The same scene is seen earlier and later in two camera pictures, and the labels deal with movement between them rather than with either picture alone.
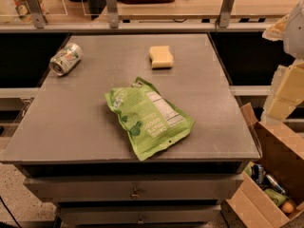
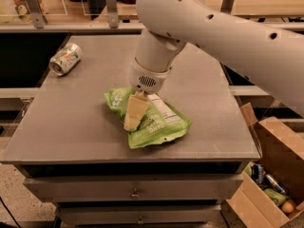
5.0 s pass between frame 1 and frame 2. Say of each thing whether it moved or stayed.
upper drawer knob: stayed
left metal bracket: stayed
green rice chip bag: moved
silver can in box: stayed
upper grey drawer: stayed
